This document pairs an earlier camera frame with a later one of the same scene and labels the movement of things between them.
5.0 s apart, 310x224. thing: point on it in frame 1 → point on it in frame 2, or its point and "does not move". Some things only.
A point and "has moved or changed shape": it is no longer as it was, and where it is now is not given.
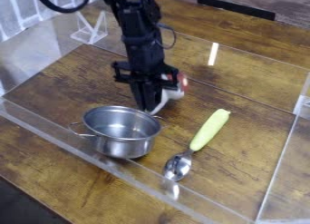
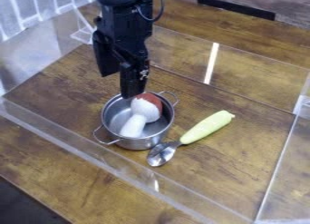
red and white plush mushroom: [171, 93] → [145, 111]
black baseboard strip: [236, 6] does not move
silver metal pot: [121, 129] has moved or changed shape
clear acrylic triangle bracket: [86, 34] does not move
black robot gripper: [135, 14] → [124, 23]
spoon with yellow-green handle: [177, 166] → [164, 152]
